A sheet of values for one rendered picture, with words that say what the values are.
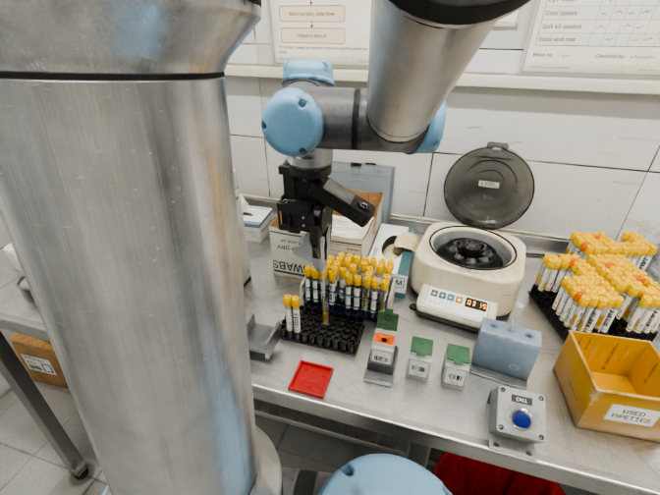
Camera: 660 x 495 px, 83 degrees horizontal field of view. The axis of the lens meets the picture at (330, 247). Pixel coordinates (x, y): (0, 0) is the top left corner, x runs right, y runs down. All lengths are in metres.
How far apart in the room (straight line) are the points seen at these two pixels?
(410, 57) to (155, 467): 0.25
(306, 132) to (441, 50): 0.25
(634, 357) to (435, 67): 0.74
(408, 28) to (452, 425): 0.62
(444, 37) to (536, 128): 0.91
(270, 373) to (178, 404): 0.59
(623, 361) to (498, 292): 0.24
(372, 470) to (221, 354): 0.17
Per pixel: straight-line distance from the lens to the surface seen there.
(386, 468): 0.32
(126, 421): 0.20
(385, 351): 0.71
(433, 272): 0.87
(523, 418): 0.69
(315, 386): 0.74
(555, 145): 1.14
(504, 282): 0.87
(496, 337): 0.76
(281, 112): 0.46
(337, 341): 0.78
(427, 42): 0.23
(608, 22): 1.10
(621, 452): 0.82
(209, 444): 0.21
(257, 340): 0.78
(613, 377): 0.92
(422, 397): 0.75
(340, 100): 0.48
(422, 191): 1.16
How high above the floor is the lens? 1.46
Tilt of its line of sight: 32 degrees down
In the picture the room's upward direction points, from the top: straight up
